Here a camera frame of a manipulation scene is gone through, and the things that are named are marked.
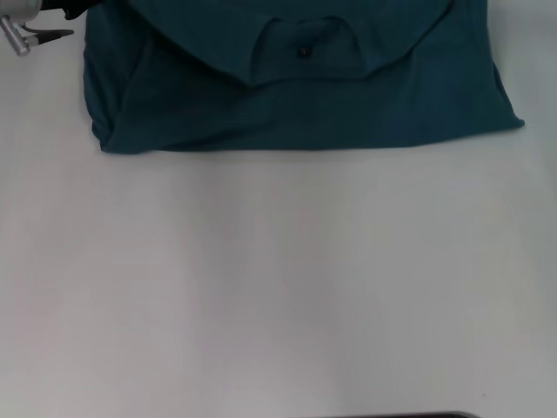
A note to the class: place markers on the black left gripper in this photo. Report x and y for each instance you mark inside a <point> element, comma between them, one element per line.
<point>69,8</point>

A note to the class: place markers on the teal t-shirt with pink lettering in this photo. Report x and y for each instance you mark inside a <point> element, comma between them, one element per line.
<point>304,109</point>

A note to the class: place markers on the white and silver left arm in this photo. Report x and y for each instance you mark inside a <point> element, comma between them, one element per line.
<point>19,6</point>

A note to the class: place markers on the silver connector plug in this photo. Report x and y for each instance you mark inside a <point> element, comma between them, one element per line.
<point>13,37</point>

